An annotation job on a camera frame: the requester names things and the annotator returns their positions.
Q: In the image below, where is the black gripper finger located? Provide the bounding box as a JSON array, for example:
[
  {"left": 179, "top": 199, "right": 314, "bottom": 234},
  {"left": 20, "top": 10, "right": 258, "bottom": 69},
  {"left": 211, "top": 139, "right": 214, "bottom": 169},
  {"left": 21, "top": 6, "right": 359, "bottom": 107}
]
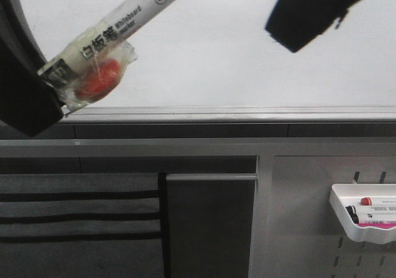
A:
[
  {"left": 264, "top": 0, "right": 361, "bottom": 53},
  {"left": 1, "top": 0, "right": 64, "bottom": 136}
]

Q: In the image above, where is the white whiteboard marker with magnet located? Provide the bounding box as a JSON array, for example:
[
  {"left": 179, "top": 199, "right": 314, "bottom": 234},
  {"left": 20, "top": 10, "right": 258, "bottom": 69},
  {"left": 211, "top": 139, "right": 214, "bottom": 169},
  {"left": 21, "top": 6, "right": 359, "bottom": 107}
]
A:
[{"left": 38, "top": 0, "right": 175, "bottom": 113}]

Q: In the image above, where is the grey fabric striped organizer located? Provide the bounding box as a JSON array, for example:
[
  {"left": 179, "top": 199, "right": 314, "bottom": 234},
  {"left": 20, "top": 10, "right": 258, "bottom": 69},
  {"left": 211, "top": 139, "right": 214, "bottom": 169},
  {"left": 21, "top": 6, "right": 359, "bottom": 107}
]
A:
[{"left": 1, "top": 174, "right": 170, "bottom": 277}]

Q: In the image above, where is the red capped marker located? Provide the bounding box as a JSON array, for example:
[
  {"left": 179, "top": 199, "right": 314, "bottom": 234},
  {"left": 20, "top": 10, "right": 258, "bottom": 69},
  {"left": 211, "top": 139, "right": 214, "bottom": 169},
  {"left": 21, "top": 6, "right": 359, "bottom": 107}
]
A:
[{"left": 359, "top": 196, "right": 396, "bottom": 206}]

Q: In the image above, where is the black capped marker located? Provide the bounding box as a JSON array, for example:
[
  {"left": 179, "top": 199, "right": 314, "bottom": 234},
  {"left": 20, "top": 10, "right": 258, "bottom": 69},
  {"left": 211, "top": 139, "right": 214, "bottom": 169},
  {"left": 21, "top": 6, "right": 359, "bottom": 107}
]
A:
[{"left": 345, "top": 205, "right": 396, "bottom": 225}]

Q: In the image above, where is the white plastic marker tray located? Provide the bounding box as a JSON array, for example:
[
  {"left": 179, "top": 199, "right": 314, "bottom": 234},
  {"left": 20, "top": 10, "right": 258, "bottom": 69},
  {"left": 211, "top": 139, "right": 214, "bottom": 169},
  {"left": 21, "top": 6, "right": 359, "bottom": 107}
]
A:
[{"left": 329, "top": 183, "right": 395, "bottom": 245}]

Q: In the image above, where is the dark grey cabinet panel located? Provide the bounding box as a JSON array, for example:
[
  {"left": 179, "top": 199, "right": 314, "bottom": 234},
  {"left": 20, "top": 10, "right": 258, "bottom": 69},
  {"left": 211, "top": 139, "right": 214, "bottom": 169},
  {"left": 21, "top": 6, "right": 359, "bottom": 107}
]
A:
[{"left": 166, "top": 173, "right": 257, "bottom": 277}]

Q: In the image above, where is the grey pegboard panel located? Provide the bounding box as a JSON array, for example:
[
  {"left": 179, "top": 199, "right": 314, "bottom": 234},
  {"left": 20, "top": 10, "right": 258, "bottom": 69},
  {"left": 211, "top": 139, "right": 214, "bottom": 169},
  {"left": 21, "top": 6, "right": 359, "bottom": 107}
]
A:
[{"left": 249, "top": 156, "right": 395, "bottom": 277}]

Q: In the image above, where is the white whiteboard with metal frame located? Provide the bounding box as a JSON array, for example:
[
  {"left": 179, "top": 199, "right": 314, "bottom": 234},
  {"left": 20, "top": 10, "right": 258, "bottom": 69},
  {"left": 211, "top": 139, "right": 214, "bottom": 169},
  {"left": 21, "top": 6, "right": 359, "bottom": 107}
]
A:
[{"left": 0, "top": 0, "right": 396, "bottom": 126}]

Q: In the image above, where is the grey metal shelf frame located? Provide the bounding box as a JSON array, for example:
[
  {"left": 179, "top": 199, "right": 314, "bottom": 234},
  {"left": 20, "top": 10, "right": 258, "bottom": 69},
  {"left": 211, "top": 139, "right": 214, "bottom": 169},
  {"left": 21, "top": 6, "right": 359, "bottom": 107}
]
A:
[{"left": 1, "top": 137, "right": 395, "bottom": 277}]

